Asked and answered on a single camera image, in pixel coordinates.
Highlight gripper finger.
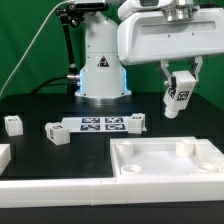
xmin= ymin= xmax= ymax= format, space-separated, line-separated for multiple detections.
xmin=189 ymin=56 xmax=203 ymax=82
xmin=160 ymin=60 xmax=172 ymax=87

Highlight white square tabletop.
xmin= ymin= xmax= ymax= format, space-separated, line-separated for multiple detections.
xmin=110 ymin=137 xmax=224 ymax=177

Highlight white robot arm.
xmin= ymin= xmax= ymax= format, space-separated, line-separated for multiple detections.
xmin=75 ymin=0 xmax=224 ymax=104

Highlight AprilTag base sheet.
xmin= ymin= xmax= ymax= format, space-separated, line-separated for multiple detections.
xmin=60 ymin=116 xmax=148 ymax=133

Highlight white obstacle fence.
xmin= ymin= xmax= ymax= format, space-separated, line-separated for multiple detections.
xmin=0 ymin=143 xmax=224 ymax=209

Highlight grey camera on mount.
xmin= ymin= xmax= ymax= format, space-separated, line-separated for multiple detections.
xmin=74 ymin=0 xmax=106 ymax=11

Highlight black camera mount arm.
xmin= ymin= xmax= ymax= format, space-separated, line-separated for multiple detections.
xmin=55 ymin=8 xmax=80 ymax=80

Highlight black cables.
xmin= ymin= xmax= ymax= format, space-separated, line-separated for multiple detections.
xmin=30 ymin=75 xmax=81 ymax=95

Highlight white cable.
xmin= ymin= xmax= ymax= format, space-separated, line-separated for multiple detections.
xmin=0 ymin=0 xmax=76 ymax=98

